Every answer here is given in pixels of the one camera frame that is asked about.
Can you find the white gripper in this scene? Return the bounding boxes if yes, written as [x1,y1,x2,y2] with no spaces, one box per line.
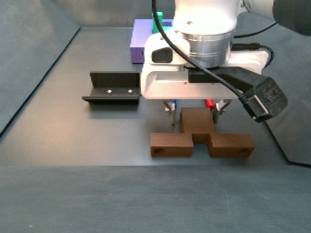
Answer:
[141,29,268,124]

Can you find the brown T-shaped block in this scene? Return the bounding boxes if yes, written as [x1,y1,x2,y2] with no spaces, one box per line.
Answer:
[151,107,255,157]

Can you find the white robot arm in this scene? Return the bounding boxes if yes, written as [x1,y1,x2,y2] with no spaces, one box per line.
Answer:
[141,0,311,122]

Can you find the black angle fixture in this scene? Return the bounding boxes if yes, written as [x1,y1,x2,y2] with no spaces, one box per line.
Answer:
[81,71,141,106]

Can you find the red peg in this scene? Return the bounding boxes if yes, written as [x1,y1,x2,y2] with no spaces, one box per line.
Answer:
[205,99,215,110]

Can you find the blue peg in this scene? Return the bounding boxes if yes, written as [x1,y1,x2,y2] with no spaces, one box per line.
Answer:
[169,99,176,106]

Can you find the purple base block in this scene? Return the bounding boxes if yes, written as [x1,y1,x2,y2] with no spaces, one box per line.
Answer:
[128,18,175,65]

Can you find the green U-shaped block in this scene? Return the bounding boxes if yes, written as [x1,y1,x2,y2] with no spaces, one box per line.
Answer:
[152,11,172,34]

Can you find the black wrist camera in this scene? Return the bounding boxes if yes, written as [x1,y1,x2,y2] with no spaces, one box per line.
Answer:
[187,66,289,124]

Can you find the black cable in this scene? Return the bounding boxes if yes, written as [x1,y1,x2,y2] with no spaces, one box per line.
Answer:
[151,0,277,101]

